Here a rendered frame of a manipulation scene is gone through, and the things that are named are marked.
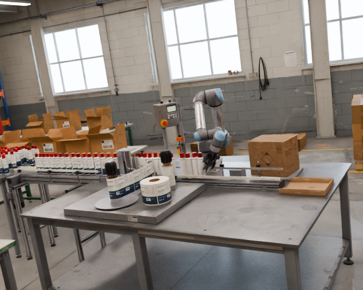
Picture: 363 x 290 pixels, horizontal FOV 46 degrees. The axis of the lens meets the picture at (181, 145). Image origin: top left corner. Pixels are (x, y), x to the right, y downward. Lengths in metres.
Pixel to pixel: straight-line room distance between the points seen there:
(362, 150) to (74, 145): 3.79
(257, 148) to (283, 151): 0.22
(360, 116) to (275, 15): 3.14
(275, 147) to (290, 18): 5.49
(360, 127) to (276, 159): 3.10
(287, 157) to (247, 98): 5.59
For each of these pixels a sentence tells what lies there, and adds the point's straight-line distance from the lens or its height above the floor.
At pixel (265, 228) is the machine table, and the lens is 2.47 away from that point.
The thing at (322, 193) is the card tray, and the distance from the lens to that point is 2.91.
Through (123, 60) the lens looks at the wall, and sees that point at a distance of 9.86.
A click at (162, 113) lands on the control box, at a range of 3.42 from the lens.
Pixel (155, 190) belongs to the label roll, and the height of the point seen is 0.98.
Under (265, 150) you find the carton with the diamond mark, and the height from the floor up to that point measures 1.05.
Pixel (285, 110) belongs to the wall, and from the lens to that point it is 8.65.
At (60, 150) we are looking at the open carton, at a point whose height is 0.89.
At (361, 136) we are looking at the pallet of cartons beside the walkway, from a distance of 6.27.
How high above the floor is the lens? 1.81
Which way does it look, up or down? 11 degrees down
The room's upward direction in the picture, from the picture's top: 8 degrees counter-clockwise
